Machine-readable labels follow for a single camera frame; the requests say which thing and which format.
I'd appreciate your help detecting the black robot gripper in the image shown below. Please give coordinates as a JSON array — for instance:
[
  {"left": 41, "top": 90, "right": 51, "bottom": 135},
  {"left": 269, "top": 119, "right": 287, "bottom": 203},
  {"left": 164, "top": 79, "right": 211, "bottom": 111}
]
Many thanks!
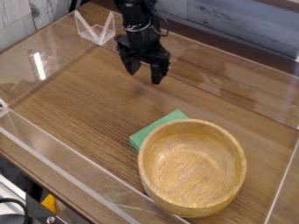
[{"left": 115, "top": 28, "right": 171, "bottom": 85}]

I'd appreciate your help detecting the green rectangular block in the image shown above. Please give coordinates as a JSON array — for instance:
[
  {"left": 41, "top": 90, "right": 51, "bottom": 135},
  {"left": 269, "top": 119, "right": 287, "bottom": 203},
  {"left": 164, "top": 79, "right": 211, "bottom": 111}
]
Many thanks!
[{"left": 129, "top": 109, "right": 187, "bottom": 151}]

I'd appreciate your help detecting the brown wooden bowl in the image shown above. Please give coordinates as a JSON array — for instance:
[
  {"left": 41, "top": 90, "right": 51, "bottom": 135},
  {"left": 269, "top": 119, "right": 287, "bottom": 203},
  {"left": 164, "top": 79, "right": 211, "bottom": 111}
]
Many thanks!
[{"left": 137, "top": 118, "right": 248, "bottom": 218}]

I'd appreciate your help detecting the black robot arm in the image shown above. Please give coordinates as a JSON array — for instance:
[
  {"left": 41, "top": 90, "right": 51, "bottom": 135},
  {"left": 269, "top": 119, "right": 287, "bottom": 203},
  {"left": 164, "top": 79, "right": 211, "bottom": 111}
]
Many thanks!
[{"left": 113, "top": 0, "right": 171, "bottom": 85}]

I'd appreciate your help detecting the yellow label on equipment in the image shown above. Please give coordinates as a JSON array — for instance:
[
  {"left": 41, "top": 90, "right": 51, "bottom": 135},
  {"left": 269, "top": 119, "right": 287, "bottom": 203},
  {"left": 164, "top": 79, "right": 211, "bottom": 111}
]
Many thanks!
[{"left": 41, "top": 194, "right": 57, "bottom": 214}]

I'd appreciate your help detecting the clear acrylic corner bracket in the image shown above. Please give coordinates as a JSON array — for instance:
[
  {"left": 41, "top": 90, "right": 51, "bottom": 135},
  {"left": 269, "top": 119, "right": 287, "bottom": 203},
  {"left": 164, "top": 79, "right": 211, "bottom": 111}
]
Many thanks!
[{"left": 73, "top": 10, "right": 116, "bottom": 46}]

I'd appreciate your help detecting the clear acrylic enclosure wall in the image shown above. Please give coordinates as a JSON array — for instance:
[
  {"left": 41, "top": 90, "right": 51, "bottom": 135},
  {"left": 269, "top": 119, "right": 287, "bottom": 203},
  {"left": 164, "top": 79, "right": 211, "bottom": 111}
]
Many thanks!
[{"left": 0, "top": 16, "right": 299, "bottom": 224}]

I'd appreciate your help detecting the black cable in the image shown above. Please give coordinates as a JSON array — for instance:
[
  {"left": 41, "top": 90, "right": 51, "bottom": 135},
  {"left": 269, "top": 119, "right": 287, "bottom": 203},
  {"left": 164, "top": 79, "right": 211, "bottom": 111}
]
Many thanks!
[{"left": 0, "top": 197, "right": 33, "bottom": 224}]

